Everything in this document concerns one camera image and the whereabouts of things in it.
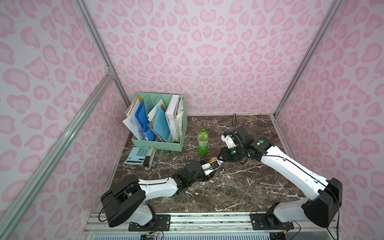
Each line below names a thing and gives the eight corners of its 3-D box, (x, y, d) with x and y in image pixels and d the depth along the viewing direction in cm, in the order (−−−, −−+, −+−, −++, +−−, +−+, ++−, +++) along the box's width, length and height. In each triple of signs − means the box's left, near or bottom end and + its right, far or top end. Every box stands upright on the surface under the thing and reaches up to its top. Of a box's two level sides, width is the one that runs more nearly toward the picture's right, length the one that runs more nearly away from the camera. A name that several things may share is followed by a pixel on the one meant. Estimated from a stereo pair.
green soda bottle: (197, 154, 100) (197, 136, 84) (197, 147, 104) (197, 128, 88) (207, 154, 100) (208, 135, 84) (206, 147, 104) (208, 128, 88)
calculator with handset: (125, 169, 94) (123, 166, 90) (132, 148, 104) (130, 145, 100) (151, 169, 94) (149, 166, 90) (155, 148, 103) (154, 145, 100)
